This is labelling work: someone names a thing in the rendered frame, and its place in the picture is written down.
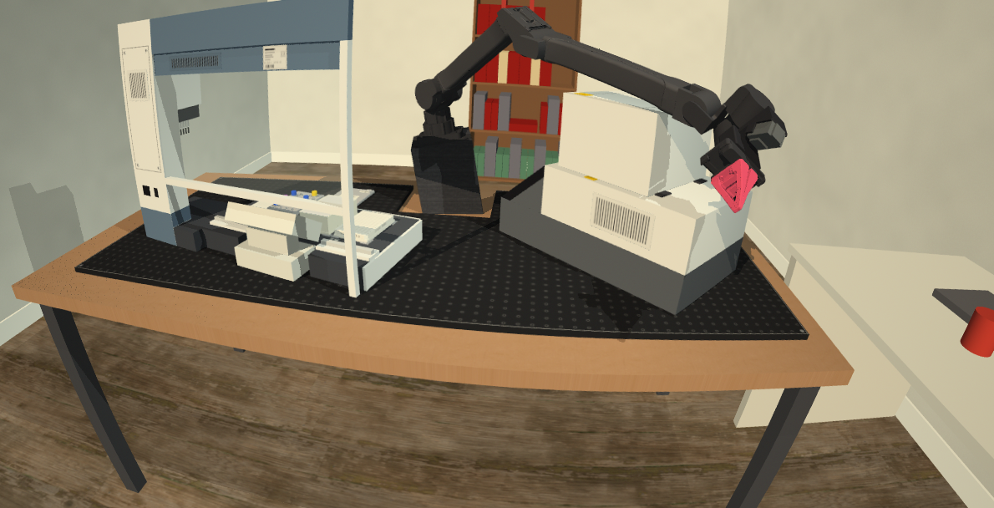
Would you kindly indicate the cream benchtop instrument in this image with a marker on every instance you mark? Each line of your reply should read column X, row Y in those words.
column 629, row 202

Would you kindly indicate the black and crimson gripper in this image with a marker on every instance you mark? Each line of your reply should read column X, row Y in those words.
column 734, row 174

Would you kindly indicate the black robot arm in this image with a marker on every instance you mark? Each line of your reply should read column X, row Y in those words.
column 758, row 127

